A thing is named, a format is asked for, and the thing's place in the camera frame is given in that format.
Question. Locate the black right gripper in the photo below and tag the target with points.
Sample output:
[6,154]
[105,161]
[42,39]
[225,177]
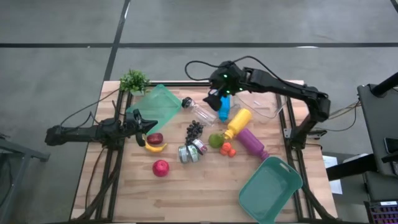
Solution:
[228,77]

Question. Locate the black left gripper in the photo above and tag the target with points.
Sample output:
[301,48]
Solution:
[133,126]

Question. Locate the blue plastic bottle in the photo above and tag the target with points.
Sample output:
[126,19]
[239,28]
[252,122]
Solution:
[224,112]

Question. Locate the clear bottle with black cap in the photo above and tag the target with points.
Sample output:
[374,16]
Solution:
[202,114]

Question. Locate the yellow plastic bottle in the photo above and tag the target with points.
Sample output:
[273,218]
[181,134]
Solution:
[239,122]

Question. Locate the dark toy grape bunch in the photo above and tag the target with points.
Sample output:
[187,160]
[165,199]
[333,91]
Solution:
[193,130]

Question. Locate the green apple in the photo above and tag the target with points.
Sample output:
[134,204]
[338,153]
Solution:
[215,141]

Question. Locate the bright red round toy fruit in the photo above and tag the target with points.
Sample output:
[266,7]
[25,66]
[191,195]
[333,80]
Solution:
[160,168]

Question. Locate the purple plastic bottle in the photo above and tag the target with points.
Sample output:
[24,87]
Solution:
[250,141]

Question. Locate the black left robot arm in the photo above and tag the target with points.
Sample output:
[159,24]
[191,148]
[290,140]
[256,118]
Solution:
[77,134]

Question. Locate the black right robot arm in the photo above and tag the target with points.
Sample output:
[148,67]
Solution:
[280,84]

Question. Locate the dark red toy apple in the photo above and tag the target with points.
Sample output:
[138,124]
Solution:
[154,138]

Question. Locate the yellow toy banana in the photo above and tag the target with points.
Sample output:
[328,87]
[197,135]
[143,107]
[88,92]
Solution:
[154,148]

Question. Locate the translucent light green bin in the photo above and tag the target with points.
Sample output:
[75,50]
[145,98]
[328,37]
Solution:
[158,104]

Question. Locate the tin can with red label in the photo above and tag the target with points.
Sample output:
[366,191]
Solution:
[200,146]

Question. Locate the small green potted plant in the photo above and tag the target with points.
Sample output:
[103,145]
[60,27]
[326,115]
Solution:
[133,81]

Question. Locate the clear plastic bin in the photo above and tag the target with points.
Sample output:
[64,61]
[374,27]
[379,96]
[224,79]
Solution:
[264,105]

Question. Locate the tin can with green label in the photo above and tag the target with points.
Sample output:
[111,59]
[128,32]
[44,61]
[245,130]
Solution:
[193,153]

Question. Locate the grey metal stand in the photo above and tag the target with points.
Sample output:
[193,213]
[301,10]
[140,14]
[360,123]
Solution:
[18,152]

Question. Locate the white paper sheet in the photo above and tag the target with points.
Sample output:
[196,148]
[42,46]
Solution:
[331,174]

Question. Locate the black stand leg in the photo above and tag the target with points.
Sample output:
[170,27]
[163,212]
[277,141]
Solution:
[351,168]

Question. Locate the black smartphone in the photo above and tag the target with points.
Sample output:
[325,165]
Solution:
[391,145]

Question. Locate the backlit keyboard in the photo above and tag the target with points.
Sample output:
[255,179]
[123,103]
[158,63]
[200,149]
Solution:
[384,213]

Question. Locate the silver frame bracket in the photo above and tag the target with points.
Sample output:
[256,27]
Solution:
[287,133]

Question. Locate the black camera stand pole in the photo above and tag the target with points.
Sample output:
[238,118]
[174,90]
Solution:
[385,84]

